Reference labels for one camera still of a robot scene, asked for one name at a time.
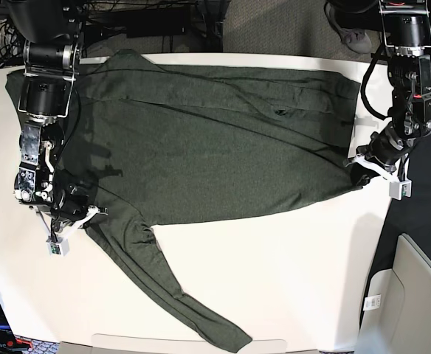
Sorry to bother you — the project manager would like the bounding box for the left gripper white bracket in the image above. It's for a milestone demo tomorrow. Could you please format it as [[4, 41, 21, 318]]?
[[344, 152, 412, 200]]

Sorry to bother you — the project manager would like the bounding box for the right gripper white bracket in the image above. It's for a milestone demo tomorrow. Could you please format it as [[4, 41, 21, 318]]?
[[45, 205, 108, 257]]

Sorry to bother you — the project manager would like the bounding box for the green long sleeve shirt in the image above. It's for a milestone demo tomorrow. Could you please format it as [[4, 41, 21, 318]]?
[[15, 50, 359, 353]]

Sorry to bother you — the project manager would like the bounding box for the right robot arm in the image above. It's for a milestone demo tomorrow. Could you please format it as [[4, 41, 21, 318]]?
[[6, 1, 107, 256]]

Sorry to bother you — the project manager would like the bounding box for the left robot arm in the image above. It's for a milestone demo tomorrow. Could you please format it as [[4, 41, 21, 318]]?
[[329, 1, 431, 200]]

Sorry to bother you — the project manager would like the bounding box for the dark grey mat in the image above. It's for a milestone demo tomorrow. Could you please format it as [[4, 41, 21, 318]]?
[[372, 72, 431, 281]]

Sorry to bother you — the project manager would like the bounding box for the grey sneaker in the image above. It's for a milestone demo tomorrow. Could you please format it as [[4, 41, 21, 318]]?
[[324, 1, 372, 55]]

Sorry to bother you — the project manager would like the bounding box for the white plastic bin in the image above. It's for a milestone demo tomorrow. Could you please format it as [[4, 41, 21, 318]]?
[[354, 234, 431, 354]]

